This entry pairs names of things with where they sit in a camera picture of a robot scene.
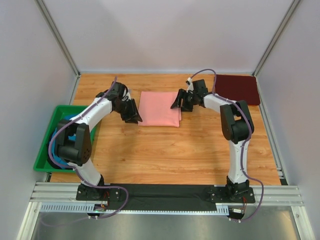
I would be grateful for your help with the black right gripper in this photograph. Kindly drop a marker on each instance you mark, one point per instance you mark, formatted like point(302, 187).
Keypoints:
point(185, 99)

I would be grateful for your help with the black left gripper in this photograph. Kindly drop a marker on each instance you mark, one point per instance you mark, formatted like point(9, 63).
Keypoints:
point(128, 108)

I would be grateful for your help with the pink t-shirt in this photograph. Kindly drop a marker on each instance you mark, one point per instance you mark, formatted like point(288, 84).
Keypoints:
point(155, 109)

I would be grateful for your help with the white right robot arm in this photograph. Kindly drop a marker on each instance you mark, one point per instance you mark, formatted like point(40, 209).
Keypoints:
point(237, 128)

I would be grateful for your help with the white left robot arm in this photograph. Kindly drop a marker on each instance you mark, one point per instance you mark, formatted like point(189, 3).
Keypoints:
point(77, 153)

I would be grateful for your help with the folded maroon t-shirt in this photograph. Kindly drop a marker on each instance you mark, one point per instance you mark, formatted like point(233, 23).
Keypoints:
point(237, 88)

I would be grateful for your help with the blue t-shirt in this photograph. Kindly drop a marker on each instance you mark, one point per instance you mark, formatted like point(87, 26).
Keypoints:
point(73, 137)

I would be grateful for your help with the green plastic bin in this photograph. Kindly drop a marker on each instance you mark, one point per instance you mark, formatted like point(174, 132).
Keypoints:
point(41, 163)

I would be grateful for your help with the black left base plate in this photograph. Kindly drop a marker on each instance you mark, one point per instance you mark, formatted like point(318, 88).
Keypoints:
point(88, 193)

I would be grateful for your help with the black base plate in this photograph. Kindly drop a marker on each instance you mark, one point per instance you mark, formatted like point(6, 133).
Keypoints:
point(88, 193)
point(220, 194)

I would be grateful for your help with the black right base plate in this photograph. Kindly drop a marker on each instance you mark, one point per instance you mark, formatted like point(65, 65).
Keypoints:
point(220, 194)

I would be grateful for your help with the left aluminium frame post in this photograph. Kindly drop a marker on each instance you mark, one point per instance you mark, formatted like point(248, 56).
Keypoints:
point(44, 10)

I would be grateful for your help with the aluminium frame post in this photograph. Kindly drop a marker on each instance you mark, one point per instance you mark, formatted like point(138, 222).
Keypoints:
point(276, 36)
point(44, 10)

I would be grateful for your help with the right aluminium frame post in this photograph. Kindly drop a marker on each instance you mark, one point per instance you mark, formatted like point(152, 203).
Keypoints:
point(276, 36)

